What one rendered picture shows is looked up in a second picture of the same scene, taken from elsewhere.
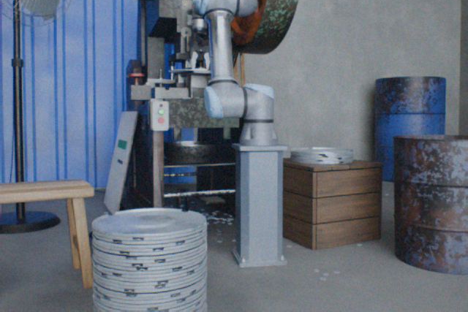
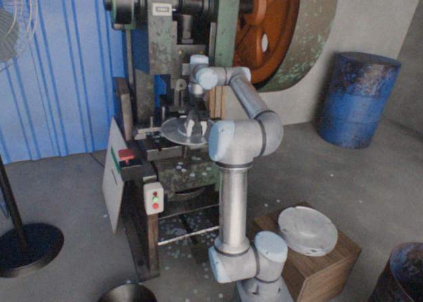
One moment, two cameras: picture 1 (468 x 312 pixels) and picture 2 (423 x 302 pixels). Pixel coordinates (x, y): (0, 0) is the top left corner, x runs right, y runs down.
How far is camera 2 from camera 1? 1.39 m
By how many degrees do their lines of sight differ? 28
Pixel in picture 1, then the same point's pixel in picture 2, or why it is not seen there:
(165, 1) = (156, 54)
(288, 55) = not seen: hidden behind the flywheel
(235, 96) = (246, 269)
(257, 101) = (269, 269)
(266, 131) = (273, 290)
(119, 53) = (104, 31)
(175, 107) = (169, 175)
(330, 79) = not seen: hidden behind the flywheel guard
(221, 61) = (233, 228)
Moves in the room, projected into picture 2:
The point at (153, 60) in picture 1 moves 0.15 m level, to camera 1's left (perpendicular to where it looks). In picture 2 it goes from (143, 92) to (114, 90)
